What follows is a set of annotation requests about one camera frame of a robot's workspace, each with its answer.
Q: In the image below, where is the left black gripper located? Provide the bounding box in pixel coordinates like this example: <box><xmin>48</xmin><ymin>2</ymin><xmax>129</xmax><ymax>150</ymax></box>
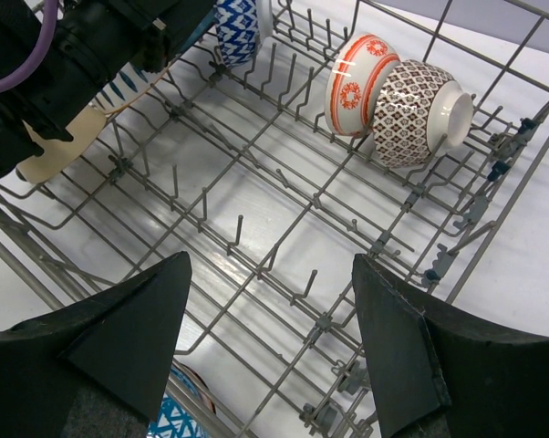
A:
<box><xmin>0</xmin><ymin>1</ymin><xmax>215</xmax><ymax>178</ymax></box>

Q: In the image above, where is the red patterned bowl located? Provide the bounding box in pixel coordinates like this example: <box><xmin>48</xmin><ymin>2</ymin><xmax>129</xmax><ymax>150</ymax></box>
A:
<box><xmin>214</xmin><ymin>0</ymin><xmax>274</xmax><ymax>68</ymax></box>

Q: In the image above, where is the grey wire dish rack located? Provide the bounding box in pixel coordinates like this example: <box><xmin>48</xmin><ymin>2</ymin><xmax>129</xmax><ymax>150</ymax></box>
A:
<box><xmin>0</xmin><ymin>1</ymin><xmax>549</xmax><ymax>437</ymax></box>

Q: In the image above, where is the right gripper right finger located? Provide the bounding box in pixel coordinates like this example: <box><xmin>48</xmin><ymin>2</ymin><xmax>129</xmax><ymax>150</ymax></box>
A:
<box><xmin>352</xmin><ymin>254</ymin><xmax>549</xmax><ymax>437</ymax></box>

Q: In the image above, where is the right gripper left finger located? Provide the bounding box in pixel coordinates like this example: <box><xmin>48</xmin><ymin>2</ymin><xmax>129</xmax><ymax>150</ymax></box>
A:
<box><xmin>0</xmin><ymin>252</ymin><xmax>192</xmax><ymax>437</ymax></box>

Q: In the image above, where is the blue patterned bowl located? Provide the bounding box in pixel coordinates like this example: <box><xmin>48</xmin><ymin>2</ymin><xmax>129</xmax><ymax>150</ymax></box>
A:
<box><xmin>146</xmin><ymin>365</ymin><xmax>216</xmax><ymax>438</ymax></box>

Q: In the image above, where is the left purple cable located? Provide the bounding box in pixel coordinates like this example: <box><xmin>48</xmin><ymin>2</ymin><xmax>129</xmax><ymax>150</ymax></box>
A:
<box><xmin>0</xmin><ymin>0</ymin><xmax>59</xmax><ymax>98</ymax></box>

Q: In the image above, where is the yellow bowl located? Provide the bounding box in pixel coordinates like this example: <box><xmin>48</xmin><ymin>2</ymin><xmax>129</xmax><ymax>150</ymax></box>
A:
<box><xmin>16</xmin><ymin>105</ymin><xmax>107</xmax><ymax>184</ymax></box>

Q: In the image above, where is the grey patterned bowl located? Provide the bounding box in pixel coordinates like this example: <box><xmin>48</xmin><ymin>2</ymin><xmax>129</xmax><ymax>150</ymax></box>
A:
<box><xmin>372</xmin><ymin>59</ymin><xmax>473</xmax><ymax>169</ymax></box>

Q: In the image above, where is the orange floral bowl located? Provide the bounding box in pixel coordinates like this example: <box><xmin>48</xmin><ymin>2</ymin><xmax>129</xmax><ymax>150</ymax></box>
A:
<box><xmin>324</xmin><ymin>33</ymin><xmax>401</xmax><ymax>136</ymax></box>

